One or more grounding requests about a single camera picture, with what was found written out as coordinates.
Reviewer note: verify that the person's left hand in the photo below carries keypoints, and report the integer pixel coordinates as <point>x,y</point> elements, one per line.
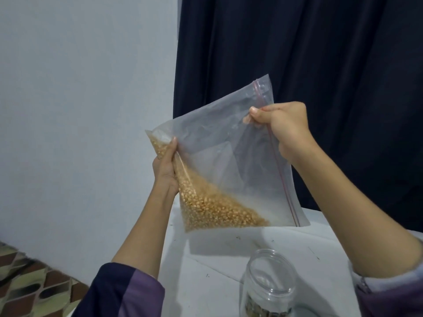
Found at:
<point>165,171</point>

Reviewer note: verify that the person's right forearm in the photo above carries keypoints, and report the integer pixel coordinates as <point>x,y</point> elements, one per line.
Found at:
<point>357,214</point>

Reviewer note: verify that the transparent jar blue lid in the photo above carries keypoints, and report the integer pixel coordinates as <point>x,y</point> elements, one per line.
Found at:
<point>268,287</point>

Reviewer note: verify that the person's left forearm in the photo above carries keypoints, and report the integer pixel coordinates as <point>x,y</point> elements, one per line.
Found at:
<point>142,247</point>

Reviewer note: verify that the dark navy curtain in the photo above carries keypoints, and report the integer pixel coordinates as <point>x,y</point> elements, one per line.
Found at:
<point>297,69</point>

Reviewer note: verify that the zip bag of corn kernels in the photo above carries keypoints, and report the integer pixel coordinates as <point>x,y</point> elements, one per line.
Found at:
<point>231,161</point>

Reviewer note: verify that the person's right hand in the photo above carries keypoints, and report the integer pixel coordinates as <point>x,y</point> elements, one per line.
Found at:
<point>284,125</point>

